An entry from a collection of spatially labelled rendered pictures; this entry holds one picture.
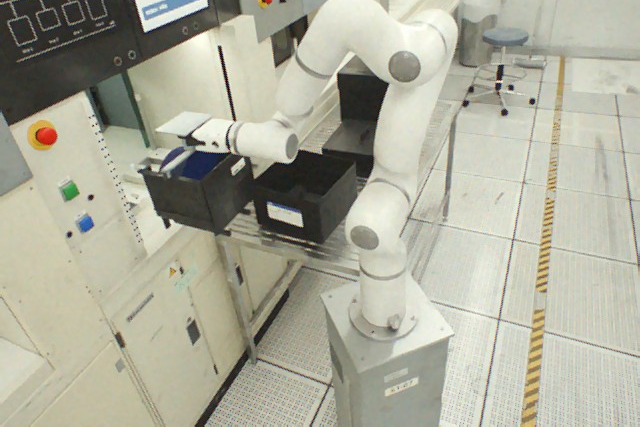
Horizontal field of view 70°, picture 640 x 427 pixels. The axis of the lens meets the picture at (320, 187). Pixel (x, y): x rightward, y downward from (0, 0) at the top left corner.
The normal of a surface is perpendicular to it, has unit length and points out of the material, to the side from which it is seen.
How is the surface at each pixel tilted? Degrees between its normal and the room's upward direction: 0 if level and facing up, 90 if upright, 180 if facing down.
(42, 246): 90
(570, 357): 0
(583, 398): 0
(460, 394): 0
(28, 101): 90
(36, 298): 90
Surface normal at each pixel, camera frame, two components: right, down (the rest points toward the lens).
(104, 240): 0.91, 0.17
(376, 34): -0.82, -0.13
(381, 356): -0.08, -0.83
